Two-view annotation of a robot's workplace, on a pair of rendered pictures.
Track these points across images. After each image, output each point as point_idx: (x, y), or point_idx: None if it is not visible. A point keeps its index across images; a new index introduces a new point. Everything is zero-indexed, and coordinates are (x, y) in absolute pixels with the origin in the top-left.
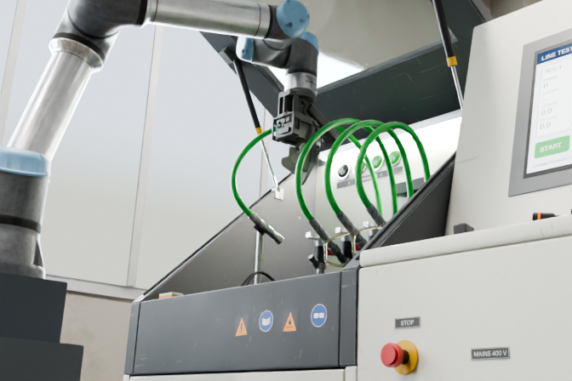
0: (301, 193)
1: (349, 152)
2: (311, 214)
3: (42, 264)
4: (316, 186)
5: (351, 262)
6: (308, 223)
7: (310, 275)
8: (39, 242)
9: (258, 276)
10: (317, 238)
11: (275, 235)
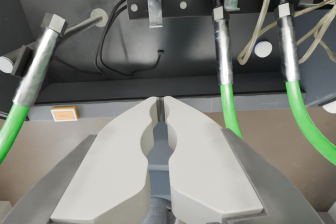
0: (240, 131)
1: None
2: (232, 91)
3: (166, 210)
4: None
5: (313, 105)
6: None
7: (269, 109)
8: (164, 222)
9: (70, 37)
10: (161, 4)
11: (59, 39)
